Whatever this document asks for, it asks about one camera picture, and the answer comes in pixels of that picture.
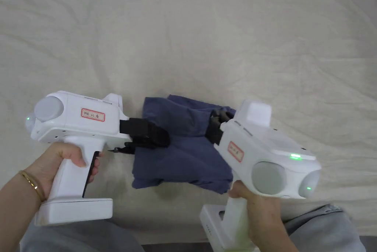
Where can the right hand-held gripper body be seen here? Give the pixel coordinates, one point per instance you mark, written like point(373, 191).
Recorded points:
point(265, 149)

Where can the person's left forearm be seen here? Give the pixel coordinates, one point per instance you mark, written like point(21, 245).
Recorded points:
point(14, 213)

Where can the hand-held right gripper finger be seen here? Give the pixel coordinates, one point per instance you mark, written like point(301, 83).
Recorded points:
point(217, 116)
point(230, 115)

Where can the person's left hand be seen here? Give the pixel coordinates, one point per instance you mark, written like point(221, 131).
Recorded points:
point(44, 169)

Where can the person's legs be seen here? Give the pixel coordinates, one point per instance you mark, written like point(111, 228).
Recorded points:
point(73, 240)

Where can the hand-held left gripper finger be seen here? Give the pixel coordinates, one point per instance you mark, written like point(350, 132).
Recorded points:
point(131, 148)
point(157, 137)

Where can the person's right forearm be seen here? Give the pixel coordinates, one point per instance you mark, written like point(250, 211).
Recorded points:
point(274, 243)

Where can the dark blue garment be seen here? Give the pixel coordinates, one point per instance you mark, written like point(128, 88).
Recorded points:
point(176, 160)

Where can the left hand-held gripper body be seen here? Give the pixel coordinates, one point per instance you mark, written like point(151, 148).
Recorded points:
point(73, 122)

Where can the bed with beige sheet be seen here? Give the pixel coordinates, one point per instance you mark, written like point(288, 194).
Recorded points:
point(188, 28)

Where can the person's right hand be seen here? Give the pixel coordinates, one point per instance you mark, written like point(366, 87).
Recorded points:
point(262, 210)

